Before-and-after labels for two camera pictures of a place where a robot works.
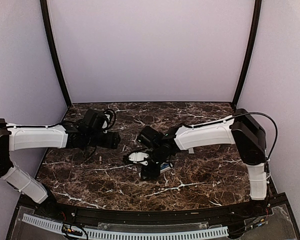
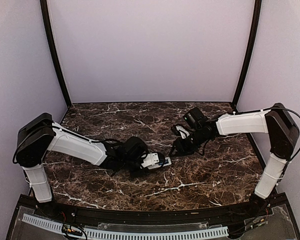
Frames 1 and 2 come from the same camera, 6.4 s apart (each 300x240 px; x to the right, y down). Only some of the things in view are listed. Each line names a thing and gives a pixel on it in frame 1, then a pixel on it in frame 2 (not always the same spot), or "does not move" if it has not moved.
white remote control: x=168 y=168 to x=169 y=162
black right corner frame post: x=258 y=5 does not move
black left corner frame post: x=53 y=53 does not move
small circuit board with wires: x=69 y=230 does not move
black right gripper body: x=155 y=170 to x=191 y=146
